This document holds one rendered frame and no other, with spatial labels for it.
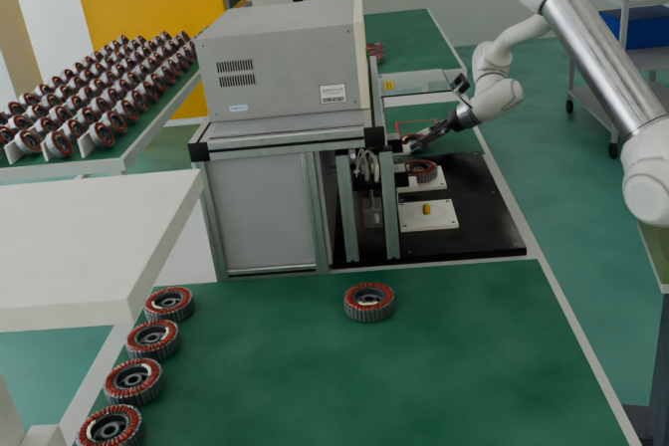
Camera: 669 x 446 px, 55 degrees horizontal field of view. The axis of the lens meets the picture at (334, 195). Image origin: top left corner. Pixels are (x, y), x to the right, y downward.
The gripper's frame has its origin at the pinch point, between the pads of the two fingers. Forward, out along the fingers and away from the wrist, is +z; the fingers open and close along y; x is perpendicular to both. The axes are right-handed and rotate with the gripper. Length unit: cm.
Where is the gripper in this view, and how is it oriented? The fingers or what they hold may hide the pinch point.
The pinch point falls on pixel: (413, 142)
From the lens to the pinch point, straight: 226.6
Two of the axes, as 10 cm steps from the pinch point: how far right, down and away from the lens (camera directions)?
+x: -5.3, -8.3, -1.5
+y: 4.4, -4.2, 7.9
